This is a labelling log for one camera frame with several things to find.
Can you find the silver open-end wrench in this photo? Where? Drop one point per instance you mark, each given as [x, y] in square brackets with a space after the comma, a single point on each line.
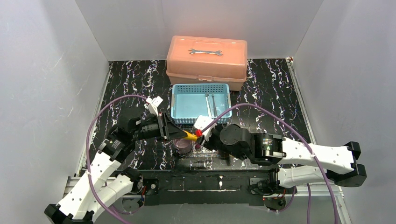
[194, 51]

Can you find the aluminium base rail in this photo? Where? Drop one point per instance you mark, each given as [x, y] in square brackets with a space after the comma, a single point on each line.
[215, 190]

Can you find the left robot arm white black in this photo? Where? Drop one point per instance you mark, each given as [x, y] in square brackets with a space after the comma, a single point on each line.
[88, 198]

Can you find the yellow toothpaste tube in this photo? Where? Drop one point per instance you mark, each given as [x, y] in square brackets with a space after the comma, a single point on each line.
[190, 136]

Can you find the clear plastic tray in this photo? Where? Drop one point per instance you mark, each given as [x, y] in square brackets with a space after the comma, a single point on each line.
[209, 153]

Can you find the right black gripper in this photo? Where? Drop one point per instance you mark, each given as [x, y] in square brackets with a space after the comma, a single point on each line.
[212, 139]

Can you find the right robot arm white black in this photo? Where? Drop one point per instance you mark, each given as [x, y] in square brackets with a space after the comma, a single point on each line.
[315, 162]

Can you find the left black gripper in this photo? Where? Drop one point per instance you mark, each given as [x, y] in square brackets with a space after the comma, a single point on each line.
[165, 126]

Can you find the orange plastic toolbox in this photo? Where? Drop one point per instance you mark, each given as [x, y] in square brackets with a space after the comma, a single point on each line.
[185, 68]

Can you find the purple mug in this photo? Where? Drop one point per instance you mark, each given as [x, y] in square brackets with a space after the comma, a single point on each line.
[182, 146]

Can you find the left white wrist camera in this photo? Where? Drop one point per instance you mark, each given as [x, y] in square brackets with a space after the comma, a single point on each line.
[152, 104]

